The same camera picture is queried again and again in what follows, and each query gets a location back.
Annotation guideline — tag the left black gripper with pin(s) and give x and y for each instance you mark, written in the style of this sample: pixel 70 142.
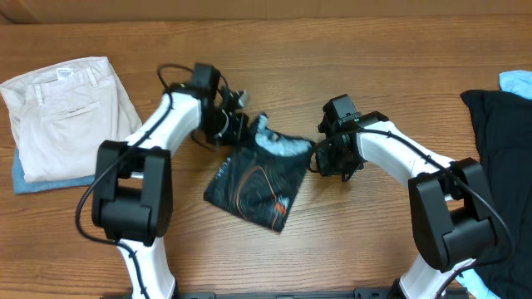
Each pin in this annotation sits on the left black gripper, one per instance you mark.
pixel 238 129

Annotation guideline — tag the light blue garment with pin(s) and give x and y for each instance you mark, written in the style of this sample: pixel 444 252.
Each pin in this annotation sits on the light blue garment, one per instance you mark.
pixel 517 82

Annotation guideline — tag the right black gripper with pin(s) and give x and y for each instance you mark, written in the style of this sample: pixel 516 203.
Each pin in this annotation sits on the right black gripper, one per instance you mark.
pixel 324 156

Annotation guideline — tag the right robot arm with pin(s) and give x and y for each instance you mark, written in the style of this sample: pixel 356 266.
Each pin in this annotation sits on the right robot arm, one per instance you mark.
pixel 452 213

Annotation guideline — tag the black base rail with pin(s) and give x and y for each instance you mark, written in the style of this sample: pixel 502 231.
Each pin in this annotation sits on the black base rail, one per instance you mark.
pixel 282 295

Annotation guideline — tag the black printed cycling jersey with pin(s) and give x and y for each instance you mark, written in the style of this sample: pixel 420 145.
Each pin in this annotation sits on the black printed cycling jersey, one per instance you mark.
pixel 260 180

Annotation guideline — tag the folded beige trousers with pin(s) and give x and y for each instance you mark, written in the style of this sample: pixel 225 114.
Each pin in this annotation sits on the folded beige trousers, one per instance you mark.
pixel 60 115

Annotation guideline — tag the folded blue denim garment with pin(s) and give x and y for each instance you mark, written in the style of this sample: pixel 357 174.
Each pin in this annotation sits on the folded blue denim garment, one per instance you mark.
pixel 21 186

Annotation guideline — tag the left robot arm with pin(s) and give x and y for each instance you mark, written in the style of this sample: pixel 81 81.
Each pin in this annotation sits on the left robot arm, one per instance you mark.
pixel 132 194

